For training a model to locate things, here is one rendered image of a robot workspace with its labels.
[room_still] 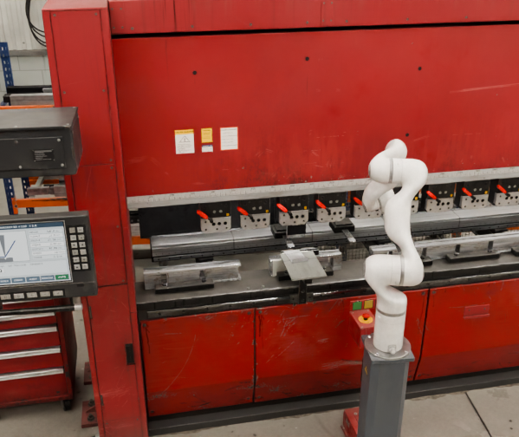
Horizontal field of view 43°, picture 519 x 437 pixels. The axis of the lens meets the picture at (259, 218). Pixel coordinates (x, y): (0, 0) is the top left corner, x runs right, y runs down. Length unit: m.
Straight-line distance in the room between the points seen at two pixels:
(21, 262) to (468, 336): 2.52
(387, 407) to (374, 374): 0.19
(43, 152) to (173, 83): 0.78
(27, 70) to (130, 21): 4.60
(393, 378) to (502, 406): 1.52
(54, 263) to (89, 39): 0.89
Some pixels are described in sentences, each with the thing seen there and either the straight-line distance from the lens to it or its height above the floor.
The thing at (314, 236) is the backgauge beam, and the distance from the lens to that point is 3.78.
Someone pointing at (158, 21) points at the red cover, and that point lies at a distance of 2.97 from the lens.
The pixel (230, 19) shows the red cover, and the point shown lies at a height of 2.21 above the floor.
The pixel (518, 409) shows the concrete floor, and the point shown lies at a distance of 4.29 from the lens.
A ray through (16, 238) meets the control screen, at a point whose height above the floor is 1.52.
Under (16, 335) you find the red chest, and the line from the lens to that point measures 3.80.
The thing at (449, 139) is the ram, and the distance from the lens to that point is 3.52.
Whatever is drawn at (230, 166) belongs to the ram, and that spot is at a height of 1.52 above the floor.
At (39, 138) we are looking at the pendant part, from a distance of 2.52.
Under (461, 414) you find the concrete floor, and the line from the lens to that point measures 4.15.
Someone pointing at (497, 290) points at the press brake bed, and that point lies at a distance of 3.96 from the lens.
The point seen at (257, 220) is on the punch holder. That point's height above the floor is 1.21.
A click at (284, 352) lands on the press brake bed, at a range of 3.67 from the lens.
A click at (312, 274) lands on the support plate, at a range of 3.31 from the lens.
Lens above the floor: 2.66
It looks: 25 degrees down
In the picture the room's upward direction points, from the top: straight up
